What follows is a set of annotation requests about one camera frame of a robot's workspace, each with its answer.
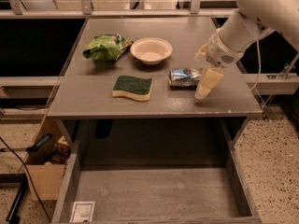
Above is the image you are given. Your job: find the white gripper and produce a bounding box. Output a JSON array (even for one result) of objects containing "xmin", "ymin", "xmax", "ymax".
[{"xmin": 194, "ymin": 29, "xmax": 244, "ymax": 99}]

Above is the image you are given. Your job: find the redbull can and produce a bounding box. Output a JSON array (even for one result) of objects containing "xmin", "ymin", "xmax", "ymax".
[{"xmin": 168, "ymin": 68, "xmax": 202, "ymax": 87}]

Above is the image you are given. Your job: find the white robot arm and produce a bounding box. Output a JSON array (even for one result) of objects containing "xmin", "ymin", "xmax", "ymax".
[{"xmin": 195, "ymin": 0, "xmax": 299, "ymax": 99}]

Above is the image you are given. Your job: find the grey cabinet with top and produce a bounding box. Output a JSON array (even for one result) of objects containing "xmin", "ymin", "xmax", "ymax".
[{"xmin": 47, "ymin": 16, "xmax": 263, "ymax": 151}]

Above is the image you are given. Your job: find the open grey top drawer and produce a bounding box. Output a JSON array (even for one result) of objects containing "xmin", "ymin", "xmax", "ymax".
[{"xmin": 52, "ymin": 119, "xmax": 262, "ymax": 224}]

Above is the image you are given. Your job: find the white paper bowl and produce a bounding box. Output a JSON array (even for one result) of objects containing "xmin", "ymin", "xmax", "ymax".
[{"xmin": 130, "ymin": 37, "xmax": 173, "ymax": 65}]

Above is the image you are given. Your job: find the green yellow sponge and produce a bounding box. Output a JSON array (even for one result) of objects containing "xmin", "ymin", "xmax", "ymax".
[{"xmin": 112, "ymin": 76, "xmax": 153, "ymax": 102}]

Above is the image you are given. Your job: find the green chip bag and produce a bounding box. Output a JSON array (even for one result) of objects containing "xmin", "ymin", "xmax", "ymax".
[{"xmin": 83, "ymin": 34, "xmax": 134, "ymax": 61}]

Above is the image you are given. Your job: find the white label sticker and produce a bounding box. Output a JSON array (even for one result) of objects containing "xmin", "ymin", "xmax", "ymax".
[{"xmin": 69, "ymin": 201, "xmax": 95, "ymax": 223}]

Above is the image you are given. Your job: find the cardboard box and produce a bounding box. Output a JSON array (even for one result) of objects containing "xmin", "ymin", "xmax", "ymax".
[{"xmin": 25, "ymin": 119, "xmax": 71, "ymax": 201}]

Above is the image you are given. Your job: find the black floor stand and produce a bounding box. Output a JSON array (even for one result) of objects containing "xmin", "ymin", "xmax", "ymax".
[{"xmin": 0, "ymin": 174, "xmax": 28, "ymax": 224}]

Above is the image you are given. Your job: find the white cable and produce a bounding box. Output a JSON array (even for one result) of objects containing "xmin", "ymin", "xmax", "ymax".
[{"xmin": 249, "ymin": 40, "xmax": 262, "ymax": 91}]

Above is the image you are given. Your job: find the metal railing frame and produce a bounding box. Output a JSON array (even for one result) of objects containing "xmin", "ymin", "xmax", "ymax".
[{"xmin": 0, "ymin": 0, "xmax": 236, "ymax": 19}]

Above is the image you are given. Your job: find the black handled tool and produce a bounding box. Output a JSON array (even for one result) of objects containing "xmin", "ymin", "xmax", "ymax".
[{"xmin": 0, "ymin": 133, "xmax": 53, "ymax": 152}]

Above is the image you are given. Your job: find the black cable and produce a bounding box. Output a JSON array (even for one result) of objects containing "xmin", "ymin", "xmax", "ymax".
[{"xmin": 0, "ymin": 135, "xmax": 52, "ymax": 224}]

